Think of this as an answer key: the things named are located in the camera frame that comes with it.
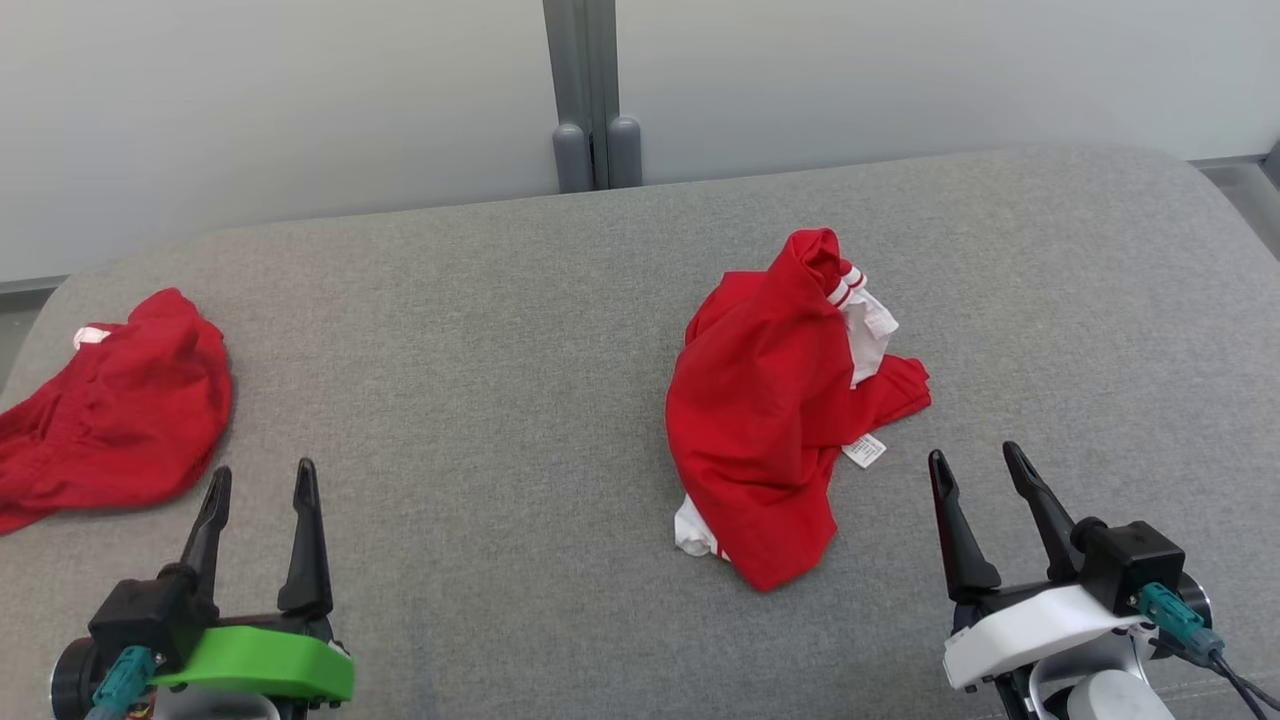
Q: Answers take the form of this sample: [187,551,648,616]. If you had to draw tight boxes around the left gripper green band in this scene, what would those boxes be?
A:
[50,458,357,720]

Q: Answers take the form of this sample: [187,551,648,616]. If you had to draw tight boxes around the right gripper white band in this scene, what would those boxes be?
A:
[927,441,1151,720]

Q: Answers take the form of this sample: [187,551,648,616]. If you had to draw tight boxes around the red shorts white stripe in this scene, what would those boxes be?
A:
[0,288,234,536]

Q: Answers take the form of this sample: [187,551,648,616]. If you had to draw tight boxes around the red basketball jersey white sleeves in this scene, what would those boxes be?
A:
[665,228,933,593]

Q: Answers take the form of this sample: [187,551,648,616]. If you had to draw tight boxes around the grey metal partition post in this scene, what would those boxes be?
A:
[542,0,644,193]

